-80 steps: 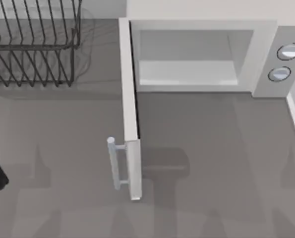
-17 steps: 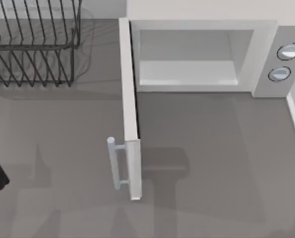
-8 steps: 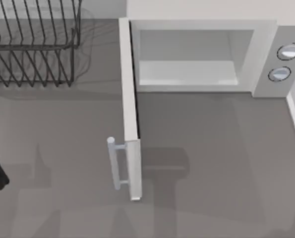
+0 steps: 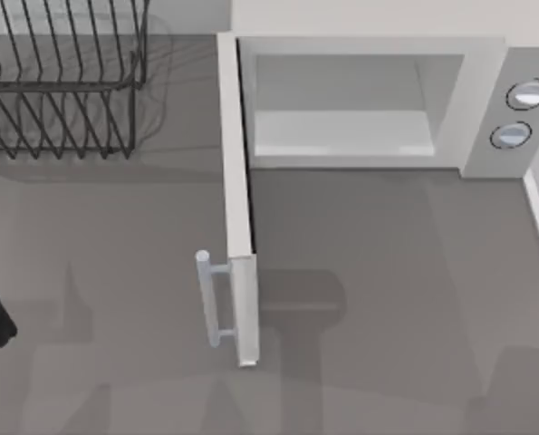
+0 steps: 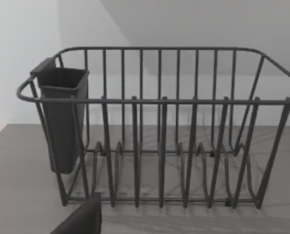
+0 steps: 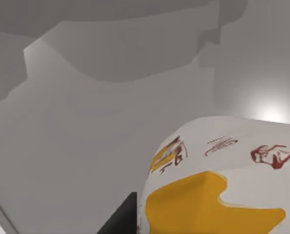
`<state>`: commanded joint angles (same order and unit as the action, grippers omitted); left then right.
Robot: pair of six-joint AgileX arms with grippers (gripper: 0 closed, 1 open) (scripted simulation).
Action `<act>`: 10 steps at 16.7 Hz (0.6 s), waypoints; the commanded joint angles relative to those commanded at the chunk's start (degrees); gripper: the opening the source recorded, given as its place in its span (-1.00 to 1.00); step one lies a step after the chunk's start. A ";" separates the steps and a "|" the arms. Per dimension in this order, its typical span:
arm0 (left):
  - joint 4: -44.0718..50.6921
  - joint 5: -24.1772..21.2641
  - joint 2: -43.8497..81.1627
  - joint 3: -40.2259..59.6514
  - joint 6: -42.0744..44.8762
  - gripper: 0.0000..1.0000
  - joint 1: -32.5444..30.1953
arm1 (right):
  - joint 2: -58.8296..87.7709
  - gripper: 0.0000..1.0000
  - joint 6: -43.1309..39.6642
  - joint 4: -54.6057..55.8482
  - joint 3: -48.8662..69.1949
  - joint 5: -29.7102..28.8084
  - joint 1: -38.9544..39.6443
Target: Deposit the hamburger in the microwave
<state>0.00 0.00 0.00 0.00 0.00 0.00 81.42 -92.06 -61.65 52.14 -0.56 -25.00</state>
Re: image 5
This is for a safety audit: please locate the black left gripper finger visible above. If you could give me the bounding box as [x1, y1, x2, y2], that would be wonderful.
[50, 192, 103, 234]

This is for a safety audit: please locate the dark grey cutlery holder cup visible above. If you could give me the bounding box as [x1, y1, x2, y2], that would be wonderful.
[30, 58, 90, 175]

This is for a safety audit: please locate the dark grey wire dish rack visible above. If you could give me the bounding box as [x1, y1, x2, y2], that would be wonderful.
[16, 46, 290, 210]

